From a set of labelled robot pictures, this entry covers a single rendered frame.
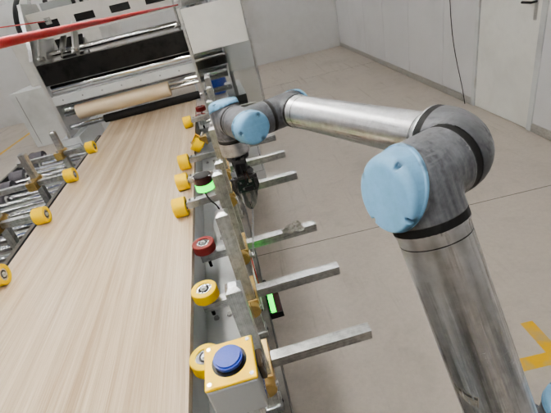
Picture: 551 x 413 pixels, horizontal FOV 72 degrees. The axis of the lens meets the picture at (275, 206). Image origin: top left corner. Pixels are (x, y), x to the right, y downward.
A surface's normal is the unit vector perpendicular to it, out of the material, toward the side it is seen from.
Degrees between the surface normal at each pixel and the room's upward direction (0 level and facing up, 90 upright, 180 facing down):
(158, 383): 0
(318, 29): 90
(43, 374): 0
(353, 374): 0
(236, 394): 90
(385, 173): 84
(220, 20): 90
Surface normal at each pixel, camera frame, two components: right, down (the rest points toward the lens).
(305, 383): -0.21, -0.84
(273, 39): 0.11, 0.49
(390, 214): -0.88, 0.29
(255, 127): 0.44, 0.38
